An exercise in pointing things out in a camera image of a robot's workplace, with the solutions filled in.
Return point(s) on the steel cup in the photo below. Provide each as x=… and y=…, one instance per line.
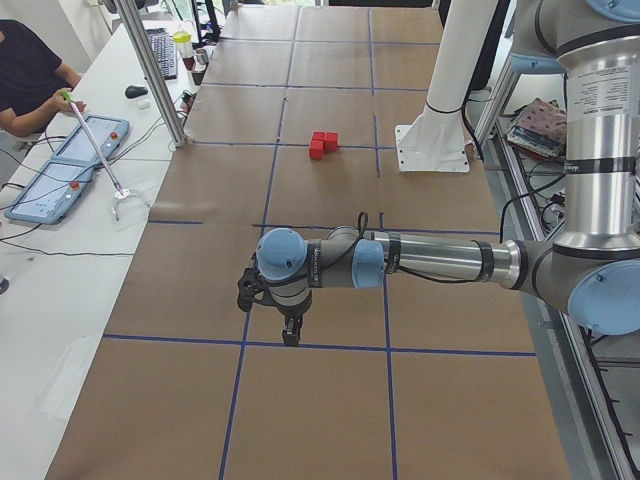
x=201, y=60

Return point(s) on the aluminium frame post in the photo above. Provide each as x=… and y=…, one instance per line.
x=168, y=106

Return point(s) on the black computer mouse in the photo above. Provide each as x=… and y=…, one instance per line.
x=135, y=91

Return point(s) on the stack of books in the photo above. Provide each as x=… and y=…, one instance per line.
x=539, y=127

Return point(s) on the seated person dark shirt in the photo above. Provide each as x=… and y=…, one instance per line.
x=33, y=80

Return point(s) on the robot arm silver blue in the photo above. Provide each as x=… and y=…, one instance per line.
x=590, y=271

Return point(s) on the teach pendant near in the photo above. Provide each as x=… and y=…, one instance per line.
x=51, y=193

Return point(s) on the green lid cup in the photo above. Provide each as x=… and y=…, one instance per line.
x=183, y=43

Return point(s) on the red block one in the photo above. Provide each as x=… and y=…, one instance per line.
x=318, y=136
x=316, y=149

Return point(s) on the grabber stick tool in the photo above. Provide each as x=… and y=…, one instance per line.
x=121, y=193

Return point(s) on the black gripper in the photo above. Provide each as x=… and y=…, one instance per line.
x=290, y=314

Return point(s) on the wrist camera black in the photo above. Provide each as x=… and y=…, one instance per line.
x=251, y=289

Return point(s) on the black keyboard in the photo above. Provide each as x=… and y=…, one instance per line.
x=164, y=51

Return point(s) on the red block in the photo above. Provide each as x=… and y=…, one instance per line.
x=331, y=141

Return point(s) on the white camera pillar with base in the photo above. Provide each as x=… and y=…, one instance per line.
x=435, y=141

